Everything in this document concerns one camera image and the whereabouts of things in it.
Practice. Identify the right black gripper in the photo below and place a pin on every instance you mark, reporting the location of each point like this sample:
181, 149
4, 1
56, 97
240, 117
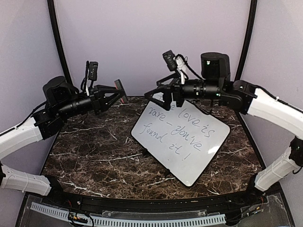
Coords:
173, 85

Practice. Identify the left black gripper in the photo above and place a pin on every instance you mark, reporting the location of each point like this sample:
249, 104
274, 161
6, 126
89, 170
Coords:
101, 103

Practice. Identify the red whiteboard eraser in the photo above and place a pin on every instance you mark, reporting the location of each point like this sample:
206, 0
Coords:
120, 88

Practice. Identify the white whiteboard black frame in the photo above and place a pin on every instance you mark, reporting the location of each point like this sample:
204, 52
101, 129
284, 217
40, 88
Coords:
184, 139

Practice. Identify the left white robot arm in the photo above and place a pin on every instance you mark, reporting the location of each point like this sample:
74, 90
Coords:
63, 101

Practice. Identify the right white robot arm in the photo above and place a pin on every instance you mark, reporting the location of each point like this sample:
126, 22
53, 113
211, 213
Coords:
214, 84

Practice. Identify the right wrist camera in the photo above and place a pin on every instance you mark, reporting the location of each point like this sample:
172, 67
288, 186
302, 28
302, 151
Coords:
177, 64

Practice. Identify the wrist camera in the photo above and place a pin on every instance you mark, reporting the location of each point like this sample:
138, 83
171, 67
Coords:
90, 76
177, 64

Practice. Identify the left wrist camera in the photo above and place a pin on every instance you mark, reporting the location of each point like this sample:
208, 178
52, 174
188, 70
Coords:
90, 76

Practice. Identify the left black frame post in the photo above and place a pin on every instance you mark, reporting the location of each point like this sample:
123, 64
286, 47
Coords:
58, 41

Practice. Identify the black frame post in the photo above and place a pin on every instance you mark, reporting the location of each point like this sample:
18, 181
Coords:
247, 39
58, 41

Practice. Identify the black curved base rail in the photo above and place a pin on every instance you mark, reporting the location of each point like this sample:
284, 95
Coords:
219, 203

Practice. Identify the right black frame post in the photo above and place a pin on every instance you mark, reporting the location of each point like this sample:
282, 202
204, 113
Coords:
247, 39

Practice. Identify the grey slotted cable duct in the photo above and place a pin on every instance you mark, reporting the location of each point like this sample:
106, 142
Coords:
130, 219

